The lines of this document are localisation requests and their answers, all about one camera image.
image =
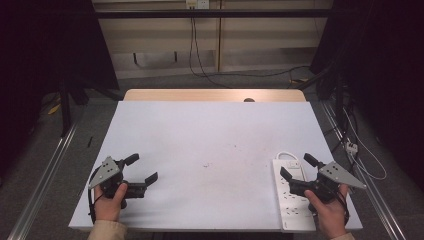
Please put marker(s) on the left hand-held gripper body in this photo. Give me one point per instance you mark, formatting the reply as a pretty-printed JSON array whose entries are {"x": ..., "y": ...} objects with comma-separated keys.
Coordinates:
[{"x": 108, "y": 170}]

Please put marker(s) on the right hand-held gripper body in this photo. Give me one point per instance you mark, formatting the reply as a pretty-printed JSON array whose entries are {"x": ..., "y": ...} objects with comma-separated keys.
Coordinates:
[{"x": 335, "y": 173}]

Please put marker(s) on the white power strip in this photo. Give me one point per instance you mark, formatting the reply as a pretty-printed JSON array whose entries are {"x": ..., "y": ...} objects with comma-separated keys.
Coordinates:
[{"x": 295, "y": 213}]

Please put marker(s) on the person's left hand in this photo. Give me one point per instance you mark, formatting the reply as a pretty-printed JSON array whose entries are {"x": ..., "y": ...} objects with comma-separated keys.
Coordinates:
[{"x": 108, "y": 208}]

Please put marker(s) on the person's right hand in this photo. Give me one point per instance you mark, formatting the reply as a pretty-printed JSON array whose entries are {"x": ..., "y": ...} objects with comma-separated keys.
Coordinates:
[{"x": 331, "y": 216}]

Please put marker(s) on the white plug adapter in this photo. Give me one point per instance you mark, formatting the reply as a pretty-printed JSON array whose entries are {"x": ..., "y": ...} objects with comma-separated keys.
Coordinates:
[{"x": 351, "y": 148}]

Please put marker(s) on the small black floor object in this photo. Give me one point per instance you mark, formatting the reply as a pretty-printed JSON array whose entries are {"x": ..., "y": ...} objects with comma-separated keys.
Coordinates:
[{"x": 89, "y": 141}]

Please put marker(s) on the white table board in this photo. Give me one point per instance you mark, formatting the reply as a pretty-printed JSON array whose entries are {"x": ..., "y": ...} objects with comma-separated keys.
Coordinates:
[{"x": 206, "y": 140}]

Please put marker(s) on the yellow floor tape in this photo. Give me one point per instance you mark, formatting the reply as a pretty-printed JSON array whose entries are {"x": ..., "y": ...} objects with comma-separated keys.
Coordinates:
[
  {"x": 54, "y": 109},
  {"x": 299, "y": 80}
]

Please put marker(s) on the wooden table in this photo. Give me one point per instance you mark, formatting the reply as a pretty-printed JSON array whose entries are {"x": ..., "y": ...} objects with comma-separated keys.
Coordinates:
[{"x": 200, "y": 95}]

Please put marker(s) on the black curtain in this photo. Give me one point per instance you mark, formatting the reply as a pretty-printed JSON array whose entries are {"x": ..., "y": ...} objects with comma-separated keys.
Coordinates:
[
  {"x": 383, "y": 50},
  {"x": 40, "y": 50}
]

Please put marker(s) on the black horizontal bar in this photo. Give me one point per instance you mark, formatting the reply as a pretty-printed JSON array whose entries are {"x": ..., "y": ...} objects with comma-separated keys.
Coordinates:
[{"x": 213, "y": 13}]

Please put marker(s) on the metal floor rail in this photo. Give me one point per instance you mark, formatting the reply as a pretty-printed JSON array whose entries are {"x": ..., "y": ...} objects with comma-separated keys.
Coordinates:
[
  {"x": 43, "y": 180},
  {"x": 376, "y": 200}
]

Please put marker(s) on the white wall socket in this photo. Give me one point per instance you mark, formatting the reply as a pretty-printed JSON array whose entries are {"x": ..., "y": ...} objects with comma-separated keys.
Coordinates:
[{"x": 197, "y": 3}]

